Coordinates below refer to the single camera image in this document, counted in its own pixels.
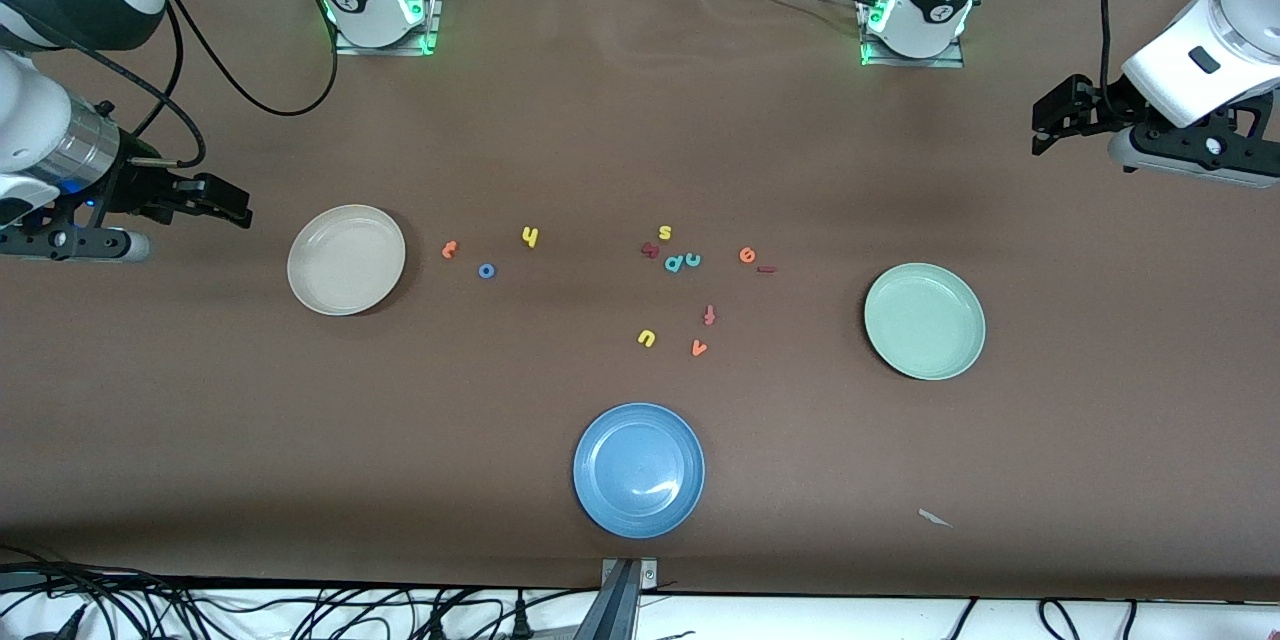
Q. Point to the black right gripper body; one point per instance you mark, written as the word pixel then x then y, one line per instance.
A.
pixel 135 190

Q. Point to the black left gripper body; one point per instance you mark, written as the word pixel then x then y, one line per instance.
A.
pixel 1095 110

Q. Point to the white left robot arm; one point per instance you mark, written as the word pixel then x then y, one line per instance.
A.
pixel 1220 40

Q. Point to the beige brown plate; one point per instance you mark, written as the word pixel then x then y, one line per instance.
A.
pixel 345 260

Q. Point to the light green plate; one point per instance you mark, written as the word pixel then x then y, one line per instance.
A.
pixel 925 320

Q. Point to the white paper scrap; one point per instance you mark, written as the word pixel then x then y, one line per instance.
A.
pixel 935 518

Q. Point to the black power plug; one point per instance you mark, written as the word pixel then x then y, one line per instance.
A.
pixel 436 626
pixel 520 620

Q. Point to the blue plate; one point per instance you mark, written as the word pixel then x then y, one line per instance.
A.
pixel 640 470

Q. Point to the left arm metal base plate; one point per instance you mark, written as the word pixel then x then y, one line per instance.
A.
pixel 915 62

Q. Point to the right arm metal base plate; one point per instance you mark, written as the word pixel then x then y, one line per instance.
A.
pixel 434 20

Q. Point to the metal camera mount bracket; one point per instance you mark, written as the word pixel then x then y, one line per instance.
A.
pixel 625 600

